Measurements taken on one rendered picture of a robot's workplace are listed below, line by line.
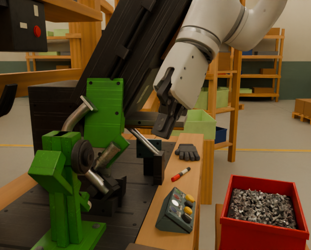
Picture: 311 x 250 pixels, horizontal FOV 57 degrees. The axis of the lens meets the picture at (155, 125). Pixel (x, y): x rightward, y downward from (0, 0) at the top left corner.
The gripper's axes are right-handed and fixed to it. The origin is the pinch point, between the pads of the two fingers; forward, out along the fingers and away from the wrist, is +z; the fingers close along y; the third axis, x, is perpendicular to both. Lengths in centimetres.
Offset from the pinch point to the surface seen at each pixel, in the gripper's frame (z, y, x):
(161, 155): 3.5, -40.7, -22.0
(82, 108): 0.4, -12.6, -35.9
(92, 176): 17.1, -19.0, -27.7
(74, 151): 10.9, 1.9, -16.7
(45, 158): 14.2, 6.2, -18.9
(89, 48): -38, -58, -101
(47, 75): -11, -32, -87
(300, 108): -225, -623, -78
